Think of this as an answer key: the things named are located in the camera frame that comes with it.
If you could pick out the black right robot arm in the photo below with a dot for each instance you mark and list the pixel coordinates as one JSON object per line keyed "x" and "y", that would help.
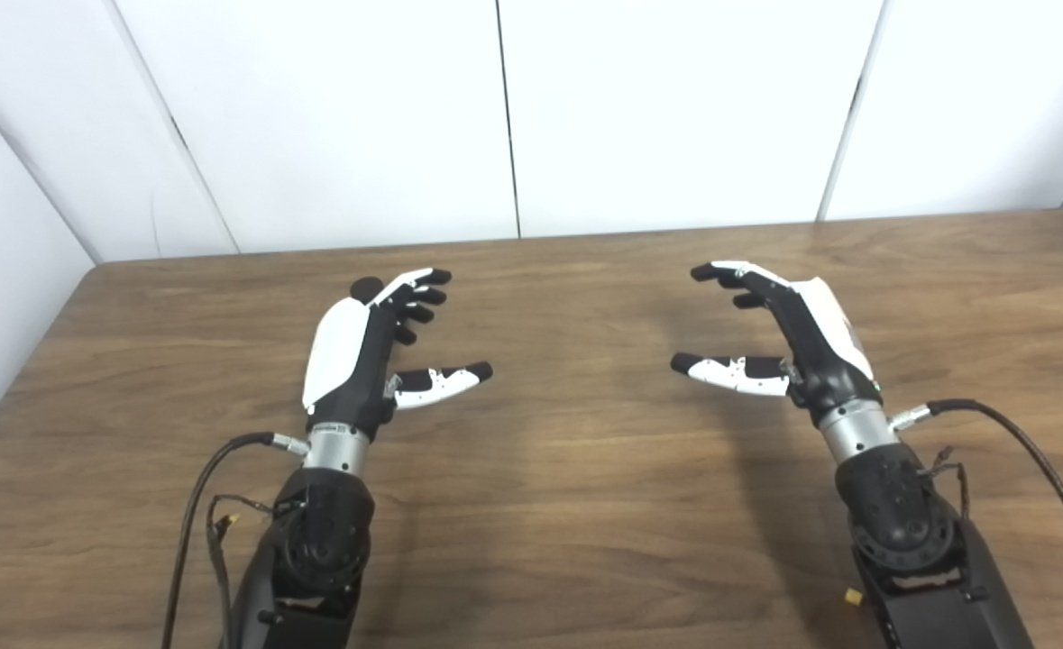
{"x": 901, "y": 532}

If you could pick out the white and black left hand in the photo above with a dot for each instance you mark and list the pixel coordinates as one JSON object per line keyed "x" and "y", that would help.
{"x": 342, "y": 351}

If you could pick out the white and black right hand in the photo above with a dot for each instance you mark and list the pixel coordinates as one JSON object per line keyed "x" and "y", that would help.
{"x": 824, "y": 356}

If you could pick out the black peg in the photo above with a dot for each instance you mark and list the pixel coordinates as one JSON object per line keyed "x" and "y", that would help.
{"x": 366, "y": 288}

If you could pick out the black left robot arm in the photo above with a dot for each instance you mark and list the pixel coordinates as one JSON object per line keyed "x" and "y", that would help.
{"x": 319, "y": 550}

